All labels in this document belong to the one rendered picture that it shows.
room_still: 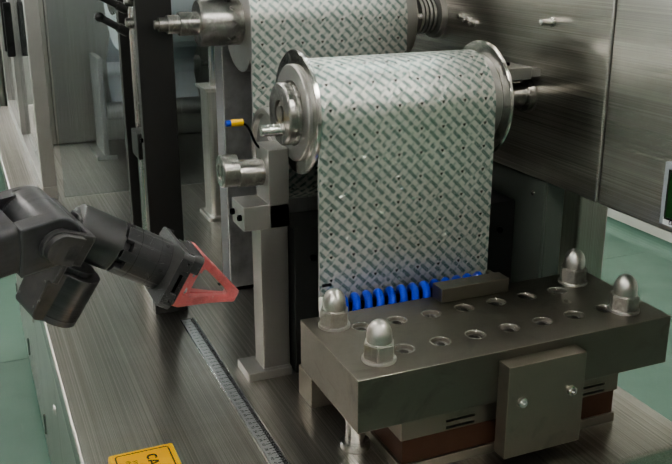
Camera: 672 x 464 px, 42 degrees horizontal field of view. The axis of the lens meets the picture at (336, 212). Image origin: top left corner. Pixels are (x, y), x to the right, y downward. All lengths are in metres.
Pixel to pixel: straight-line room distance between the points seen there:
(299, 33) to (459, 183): 0.31
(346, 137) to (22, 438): 2.06
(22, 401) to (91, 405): 1.97
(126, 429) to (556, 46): 0.70
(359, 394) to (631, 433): 0.36
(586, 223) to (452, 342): 0.50
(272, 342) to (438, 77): 0.40
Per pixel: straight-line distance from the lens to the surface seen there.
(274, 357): 1.16
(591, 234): 1.43
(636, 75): 1.04
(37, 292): 0.95
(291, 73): 1.04
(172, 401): 1.13
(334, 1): 1.25
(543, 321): 1.04
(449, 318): 1.02
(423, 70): 1.06
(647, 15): 1.03
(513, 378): 0.95
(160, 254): 0.96
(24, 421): 2.99
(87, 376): 1.21
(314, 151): 1.00
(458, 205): 1.10
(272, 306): 1.13
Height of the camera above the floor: 1.45
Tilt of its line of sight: 17 degrees down
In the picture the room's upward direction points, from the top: straight up
